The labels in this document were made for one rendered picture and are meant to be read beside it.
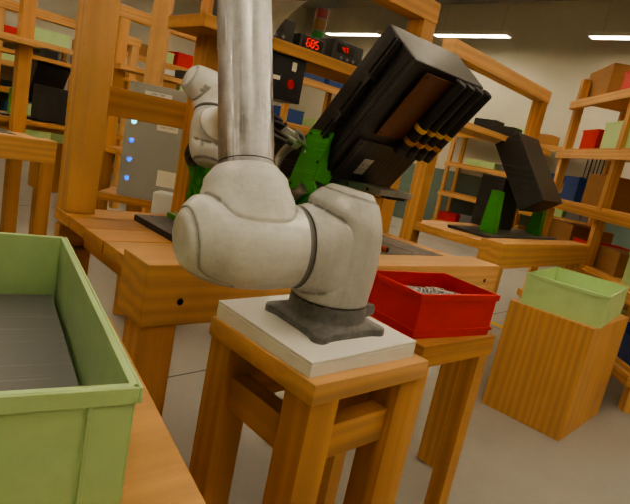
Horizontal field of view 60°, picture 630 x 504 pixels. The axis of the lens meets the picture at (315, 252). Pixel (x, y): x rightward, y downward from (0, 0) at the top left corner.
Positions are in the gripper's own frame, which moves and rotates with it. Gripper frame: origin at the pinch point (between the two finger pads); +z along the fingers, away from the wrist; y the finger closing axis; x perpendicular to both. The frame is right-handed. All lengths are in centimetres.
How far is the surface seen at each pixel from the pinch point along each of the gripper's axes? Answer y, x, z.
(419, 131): -10.1, -33.8, 21.6
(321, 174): -13.7, -3.1, 7.8
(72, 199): -16, 49, -49
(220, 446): -98, 7, -34
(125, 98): 16, 31, -42
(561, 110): 509, -4, 800
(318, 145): -5.8, -6.8, 4.3
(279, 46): 28.1, -9.7, -10.0
